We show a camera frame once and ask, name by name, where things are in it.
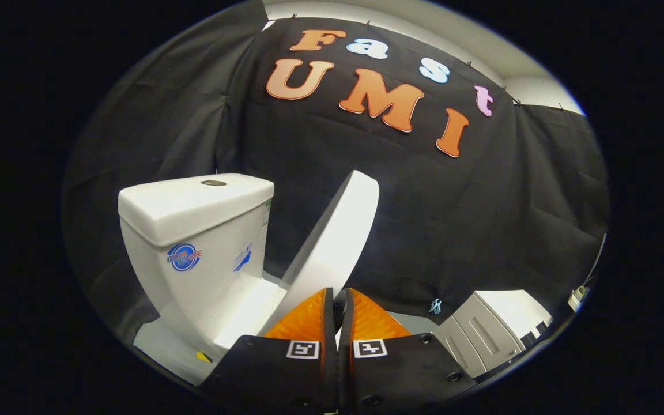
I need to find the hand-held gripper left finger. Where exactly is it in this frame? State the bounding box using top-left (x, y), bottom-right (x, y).
top-left (201, 287), bottom-right (342, 415)

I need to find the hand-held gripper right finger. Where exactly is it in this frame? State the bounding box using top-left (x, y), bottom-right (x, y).
top-left (339, 287), bottom-right (478, 415)

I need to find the white toilet lid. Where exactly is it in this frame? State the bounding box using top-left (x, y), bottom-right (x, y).
top-left (258, 170), bottom-right (380, 336)

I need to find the white ceramic toilet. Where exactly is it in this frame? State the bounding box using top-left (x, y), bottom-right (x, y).
top-left (118, 173), bottom-right (289, 386)

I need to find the white drawer cabinet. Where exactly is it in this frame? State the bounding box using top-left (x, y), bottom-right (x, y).
top-left (433, 289), bottom-right (554, 378)

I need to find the black backdrop cloth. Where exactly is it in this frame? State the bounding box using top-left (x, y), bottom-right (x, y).
top-left (62, 3), bottom-right (609, 346)

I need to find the small black flat object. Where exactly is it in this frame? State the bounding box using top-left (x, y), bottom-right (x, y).
top-left (521, 320), bottom-right (549, 346)

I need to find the white plug with cable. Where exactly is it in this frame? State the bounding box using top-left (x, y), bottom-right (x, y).
top-left (567, 233), bottom-right (608, 313)

